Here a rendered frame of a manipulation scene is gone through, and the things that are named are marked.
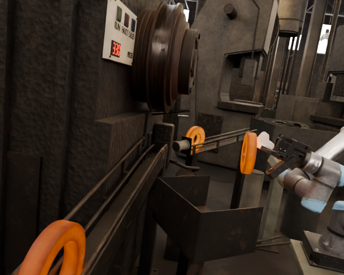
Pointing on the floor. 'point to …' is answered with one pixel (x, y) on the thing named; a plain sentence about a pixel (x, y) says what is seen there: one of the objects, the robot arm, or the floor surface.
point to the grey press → (340, 81)
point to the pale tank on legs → (294, 6)
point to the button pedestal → (271, 212)
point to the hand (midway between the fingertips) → (250, 142)
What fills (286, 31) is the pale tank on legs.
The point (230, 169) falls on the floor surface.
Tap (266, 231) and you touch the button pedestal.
